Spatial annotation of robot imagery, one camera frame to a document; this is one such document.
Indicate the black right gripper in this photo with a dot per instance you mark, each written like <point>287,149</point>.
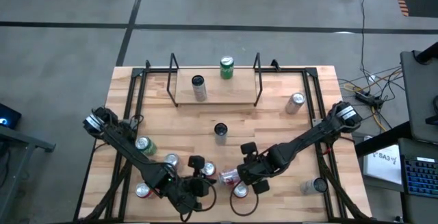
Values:
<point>256,171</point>

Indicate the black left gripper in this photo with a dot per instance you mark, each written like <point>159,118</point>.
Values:
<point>193,189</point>

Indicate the silver Diet Coke can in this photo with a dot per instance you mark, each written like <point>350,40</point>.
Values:
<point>171,160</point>
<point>228,177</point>
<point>294,105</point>

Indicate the white Celsius can peach print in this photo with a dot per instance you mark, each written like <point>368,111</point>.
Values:
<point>199,92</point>

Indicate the green Sprite can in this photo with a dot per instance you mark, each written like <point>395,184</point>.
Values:
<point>227,70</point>
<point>148,147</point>

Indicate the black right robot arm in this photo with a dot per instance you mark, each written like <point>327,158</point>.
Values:
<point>315,133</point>

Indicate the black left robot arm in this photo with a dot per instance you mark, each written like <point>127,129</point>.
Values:
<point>126,145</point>

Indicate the white Celsius can blue palm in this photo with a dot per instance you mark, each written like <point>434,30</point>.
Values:
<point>220,129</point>

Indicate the black metal shelf leg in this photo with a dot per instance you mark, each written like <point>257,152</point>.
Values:
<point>168,76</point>

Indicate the black metal beam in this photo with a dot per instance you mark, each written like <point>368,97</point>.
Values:
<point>380,140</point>

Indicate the white paper sign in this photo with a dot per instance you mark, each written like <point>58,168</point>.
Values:
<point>385,164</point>

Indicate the grey desk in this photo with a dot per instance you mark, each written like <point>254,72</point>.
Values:
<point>419,97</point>
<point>414,210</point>

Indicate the blue backlit keyboard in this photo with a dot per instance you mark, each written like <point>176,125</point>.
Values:
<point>421,177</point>

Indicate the grey metal workbench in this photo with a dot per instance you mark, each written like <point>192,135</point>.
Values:
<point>24,142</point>

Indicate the black computer tower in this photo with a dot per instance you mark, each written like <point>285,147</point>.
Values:
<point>8,114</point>

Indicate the black metal frame stand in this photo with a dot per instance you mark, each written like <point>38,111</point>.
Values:
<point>260,76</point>

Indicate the black frame corner bracket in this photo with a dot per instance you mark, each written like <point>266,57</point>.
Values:
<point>148,64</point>
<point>275,65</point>

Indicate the black metal table frame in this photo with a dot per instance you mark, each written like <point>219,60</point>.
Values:
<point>157,70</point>

